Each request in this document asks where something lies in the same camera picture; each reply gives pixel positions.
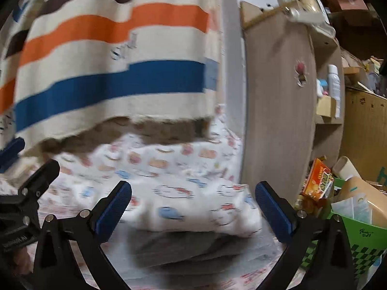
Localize white cartoon print pants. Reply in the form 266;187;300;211
122;172;263;237

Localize green checkered box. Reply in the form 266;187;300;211
318;177;386;278

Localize patterned bed sheet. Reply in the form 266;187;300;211
1;106;282;289

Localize orange snack packet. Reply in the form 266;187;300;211
302;159;334;202

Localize striped hanging curtain cloth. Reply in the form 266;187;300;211
1;0;220;150

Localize large cardboard box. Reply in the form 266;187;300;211
340;88;387;185

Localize white spray bottle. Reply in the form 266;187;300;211
327;64;340;118

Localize wooden side cabinet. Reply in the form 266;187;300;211
240;1;344;203

